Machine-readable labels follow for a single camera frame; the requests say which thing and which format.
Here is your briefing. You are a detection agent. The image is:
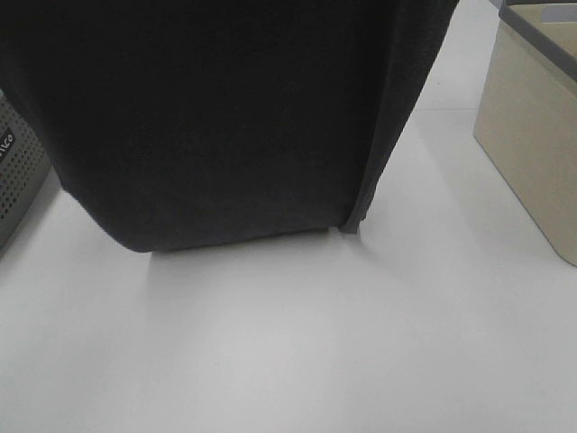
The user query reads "dark navy towel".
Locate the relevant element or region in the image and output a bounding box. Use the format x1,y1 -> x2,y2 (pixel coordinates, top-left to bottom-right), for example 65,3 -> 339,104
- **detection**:
1,1 -> 456,253

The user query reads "beige storage bin grey rim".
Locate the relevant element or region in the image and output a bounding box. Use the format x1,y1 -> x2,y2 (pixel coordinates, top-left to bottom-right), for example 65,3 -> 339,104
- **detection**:
473,1 -> 576,264

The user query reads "grey perforated plastic basket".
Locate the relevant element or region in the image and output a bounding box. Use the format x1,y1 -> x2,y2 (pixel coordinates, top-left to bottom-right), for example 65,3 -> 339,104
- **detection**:
1,95 -> 58,256

